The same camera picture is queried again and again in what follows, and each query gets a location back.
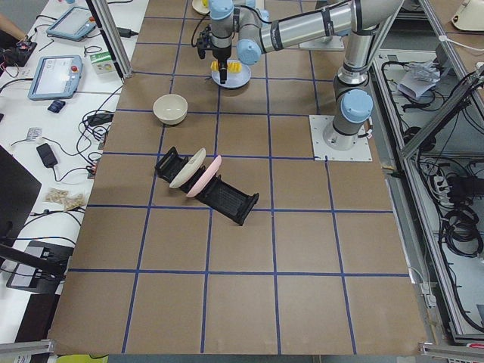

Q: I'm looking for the bag of wooden pieces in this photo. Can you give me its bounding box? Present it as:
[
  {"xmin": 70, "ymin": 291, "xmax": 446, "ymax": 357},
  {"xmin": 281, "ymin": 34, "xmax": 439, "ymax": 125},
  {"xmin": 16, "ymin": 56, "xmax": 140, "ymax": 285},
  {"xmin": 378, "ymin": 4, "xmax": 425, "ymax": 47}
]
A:
[{"xmin": 44, "ymin": 188, "xmax": 87, "ymax": 211}]

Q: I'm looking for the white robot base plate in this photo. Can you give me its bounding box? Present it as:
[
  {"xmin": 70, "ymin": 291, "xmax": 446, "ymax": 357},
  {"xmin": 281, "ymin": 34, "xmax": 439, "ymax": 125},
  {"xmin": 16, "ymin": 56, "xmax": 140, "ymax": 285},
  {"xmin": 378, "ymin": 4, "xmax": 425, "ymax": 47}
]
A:
[{"xmin": 309, "ymin": 115, "xmax": 373, "ymax": 163}]

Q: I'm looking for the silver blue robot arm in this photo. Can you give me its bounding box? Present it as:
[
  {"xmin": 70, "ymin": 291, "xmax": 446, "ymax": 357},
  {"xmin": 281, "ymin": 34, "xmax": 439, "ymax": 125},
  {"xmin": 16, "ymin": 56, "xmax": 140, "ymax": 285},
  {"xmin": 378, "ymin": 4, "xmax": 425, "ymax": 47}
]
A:
[{"xmin": 194, "ymin": 0, "xmax": 402, "ymax": 151}]

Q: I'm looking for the cream plate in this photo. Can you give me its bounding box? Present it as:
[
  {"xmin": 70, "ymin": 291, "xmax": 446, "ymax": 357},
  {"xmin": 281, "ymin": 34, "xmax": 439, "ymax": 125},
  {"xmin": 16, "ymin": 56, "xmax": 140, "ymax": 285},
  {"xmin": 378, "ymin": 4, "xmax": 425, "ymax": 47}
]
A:
[{"xmin": 169, "ymin": 147, "xmax": 206, "ymax": 189}]

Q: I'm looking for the pink plate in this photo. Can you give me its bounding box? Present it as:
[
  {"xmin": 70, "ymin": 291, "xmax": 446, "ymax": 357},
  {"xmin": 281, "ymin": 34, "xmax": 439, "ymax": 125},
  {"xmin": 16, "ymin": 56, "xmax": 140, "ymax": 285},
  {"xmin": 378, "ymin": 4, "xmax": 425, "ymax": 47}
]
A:
[{"xmin": 186, "ymin": 155, "xmax": 222, "ymax": 198}]

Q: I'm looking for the green white box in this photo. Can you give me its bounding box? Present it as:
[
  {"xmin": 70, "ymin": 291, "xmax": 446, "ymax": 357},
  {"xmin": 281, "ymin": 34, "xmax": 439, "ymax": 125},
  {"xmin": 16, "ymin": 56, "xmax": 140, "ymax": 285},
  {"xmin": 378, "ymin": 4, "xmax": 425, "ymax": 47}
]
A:
[{"xmin": 89, "ymin": 51, "xmax": 115, "ymax": 75}]

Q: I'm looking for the blue plate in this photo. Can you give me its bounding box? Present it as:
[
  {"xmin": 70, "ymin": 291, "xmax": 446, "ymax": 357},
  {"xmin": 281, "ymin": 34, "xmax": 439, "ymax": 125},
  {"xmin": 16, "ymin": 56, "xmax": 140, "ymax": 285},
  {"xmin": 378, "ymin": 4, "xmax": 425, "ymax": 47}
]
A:
[{"xmin": 211, "ymin": 59, "xmax": 251, "ymax": 89}]

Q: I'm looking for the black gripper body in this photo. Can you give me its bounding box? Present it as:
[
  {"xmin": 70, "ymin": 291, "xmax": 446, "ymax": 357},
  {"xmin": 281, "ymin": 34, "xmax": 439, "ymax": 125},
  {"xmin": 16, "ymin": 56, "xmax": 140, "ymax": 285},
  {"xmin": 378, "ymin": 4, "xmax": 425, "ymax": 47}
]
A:
[{"xmin": 213, "ymin": 45, "xmax": 231, "ymax": 61}]

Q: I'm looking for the black dish rack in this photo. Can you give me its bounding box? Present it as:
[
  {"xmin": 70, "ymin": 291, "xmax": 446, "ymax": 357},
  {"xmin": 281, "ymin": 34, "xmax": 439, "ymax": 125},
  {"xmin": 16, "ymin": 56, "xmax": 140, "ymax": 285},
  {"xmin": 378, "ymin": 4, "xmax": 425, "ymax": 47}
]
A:
[{"xmin": 154, "ymin": 147, "xmax": 259, "ymax": 225}]

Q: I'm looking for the white plate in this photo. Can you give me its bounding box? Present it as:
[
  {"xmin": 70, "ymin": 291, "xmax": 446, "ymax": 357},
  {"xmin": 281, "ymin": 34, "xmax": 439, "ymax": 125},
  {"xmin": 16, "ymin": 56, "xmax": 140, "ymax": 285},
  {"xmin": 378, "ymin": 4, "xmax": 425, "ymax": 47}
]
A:
[{"xmin": 192, "ymin": 0, "xmax": 209, "ymax": 15}]

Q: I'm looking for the yellow croissant bread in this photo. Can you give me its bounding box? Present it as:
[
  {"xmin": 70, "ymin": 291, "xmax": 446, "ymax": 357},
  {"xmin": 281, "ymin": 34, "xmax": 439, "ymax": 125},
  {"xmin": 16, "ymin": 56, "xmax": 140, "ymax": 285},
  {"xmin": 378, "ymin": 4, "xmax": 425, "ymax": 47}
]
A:
[{"xmin": 210, "ymin": 60, "xmax": 219, "ymax": 71}]

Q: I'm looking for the far teach pendant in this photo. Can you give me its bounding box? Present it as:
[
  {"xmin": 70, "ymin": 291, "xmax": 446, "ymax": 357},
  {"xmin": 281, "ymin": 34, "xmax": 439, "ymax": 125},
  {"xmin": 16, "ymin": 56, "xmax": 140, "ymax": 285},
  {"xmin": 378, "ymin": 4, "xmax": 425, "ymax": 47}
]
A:
[{"xmin": 46, "ymin": 6, "xmax": 96, "ymax": 41}]

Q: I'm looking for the teach pendant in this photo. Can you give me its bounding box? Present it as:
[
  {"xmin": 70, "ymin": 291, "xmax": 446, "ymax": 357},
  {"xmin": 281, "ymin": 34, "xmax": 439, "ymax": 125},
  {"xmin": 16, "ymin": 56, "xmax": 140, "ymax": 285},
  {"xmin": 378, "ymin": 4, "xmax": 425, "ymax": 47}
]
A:
[
  {"xmin": 46, "ymin": 6, "xmax": 96, "ymax": 41},
  {"xmin": 28, "ymin": 55, "xmax": 83, "ymax": 101}
]

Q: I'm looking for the black monitor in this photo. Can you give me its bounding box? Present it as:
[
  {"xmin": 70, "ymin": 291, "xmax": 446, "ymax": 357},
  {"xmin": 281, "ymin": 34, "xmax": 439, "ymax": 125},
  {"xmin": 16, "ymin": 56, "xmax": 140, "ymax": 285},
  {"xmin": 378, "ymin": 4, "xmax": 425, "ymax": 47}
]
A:
[{"xmin": 0, "ymin": 147, "xmax": 41, "ymax": 247}]

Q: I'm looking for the near teach pendant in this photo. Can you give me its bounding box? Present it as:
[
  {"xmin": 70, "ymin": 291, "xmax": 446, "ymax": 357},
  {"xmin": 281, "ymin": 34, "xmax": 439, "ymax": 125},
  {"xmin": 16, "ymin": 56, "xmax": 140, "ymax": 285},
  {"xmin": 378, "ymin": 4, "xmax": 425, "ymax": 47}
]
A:
[{"xmin": 28, "ymin": 55, "xmax": 83, "ymax": 101}]

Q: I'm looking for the black phone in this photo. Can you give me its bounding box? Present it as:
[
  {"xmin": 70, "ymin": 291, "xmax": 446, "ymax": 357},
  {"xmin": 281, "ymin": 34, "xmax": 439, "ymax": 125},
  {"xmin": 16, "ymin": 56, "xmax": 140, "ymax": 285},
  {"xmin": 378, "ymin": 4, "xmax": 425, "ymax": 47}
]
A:
[{"xmin": 36, "ymin": 143, "xmax": 58, "ymax": 168}]

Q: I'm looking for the beige bowl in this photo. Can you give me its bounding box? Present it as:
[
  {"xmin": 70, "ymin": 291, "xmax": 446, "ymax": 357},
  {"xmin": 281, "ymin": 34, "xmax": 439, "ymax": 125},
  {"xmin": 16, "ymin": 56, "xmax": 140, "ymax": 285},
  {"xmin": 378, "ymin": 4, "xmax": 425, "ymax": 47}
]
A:
[{"xmin": 153, "ymin": 94, "xmax": 188, "ymax": 126}]

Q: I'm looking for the black power adapter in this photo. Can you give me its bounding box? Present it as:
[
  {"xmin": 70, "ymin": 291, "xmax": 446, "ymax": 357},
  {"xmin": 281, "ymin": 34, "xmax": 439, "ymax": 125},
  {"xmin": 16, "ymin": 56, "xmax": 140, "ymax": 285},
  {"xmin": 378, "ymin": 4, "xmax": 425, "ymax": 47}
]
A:
[{"xmin": 86, "ymin": 113, "xmax": 113, "ymax": 127}]

